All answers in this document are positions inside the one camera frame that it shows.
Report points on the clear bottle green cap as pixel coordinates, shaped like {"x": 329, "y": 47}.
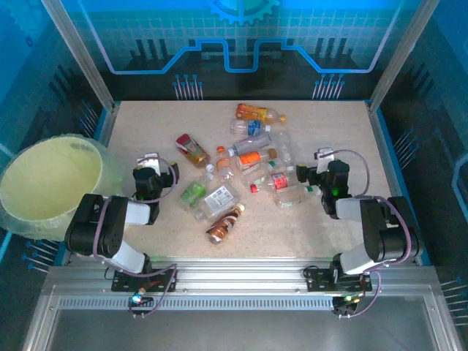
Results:
{"x": 272, "y": 165}

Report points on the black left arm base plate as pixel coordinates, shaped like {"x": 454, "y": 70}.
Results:
{"x": 124, "y": 281}

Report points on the clear beige label bottle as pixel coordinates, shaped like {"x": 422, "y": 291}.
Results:
{"x": 292, "y": 197}

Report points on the aluminium table side rail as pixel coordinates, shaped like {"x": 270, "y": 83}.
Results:
{"x": 383, "y": 146}
{"x": 109, "y": 120}

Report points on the grey metal panel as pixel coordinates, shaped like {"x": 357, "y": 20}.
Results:
{"x": 237, "y": 332}

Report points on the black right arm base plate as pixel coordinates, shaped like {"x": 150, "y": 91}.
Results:
{"x": 318, "y": 281}

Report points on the clear bottle blue label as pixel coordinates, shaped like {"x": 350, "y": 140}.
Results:
{"x": 254, "y": 128}

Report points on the red label tea bottle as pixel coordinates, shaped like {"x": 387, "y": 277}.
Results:
{"x": 192, "y": 150}

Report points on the orange label gold cap bottle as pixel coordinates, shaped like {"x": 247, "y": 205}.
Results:
{"x": 250, "y": 158}

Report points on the aluminium frame post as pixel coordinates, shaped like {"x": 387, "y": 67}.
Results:
{"x": 402, "y": 55}
{"x": 80, "y": 55}

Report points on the red label red cap bottle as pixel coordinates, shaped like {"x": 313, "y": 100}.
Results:
{"x": 279, "y": 181}

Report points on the aluminium mounting rail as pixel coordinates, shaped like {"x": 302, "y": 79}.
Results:
{"x": 237, "y": 274}

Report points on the black connector with LEDs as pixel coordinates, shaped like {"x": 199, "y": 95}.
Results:
{"x": 345, "y": 303}
{"x": 140, "y": 299}

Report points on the copper brown bottle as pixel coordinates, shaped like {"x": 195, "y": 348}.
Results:
{"x": 223, "y": 226}

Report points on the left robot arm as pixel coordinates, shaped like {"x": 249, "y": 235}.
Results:
{"x": 137, "y": 214}

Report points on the large clear white cap bottle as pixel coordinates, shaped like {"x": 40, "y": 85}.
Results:
{"x": 283, "y": 146}

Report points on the clear square white label bottle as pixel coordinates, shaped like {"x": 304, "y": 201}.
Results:
{"x": 219, "y": 199}

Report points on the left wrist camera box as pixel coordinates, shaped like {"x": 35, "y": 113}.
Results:
{"x": 151, "y": 162}

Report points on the green label white cap bottle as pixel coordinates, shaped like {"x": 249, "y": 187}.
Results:
{"x": 194, "y": 192}

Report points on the orange label yellow cap bottle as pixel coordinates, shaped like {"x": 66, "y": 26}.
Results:
{"x": 252, "y": 112}

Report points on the pale yellow plastic bin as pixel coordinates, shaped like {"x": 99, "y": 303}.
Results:
{"x": 111, "y": 172}

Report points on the small clear orange cap bottle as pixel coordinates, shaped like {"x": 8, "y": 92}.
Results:
{"x": 223, "y": 166}

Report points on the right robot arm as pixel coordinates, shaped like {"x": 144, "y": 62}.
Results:
{"x": 376, "y": 234}

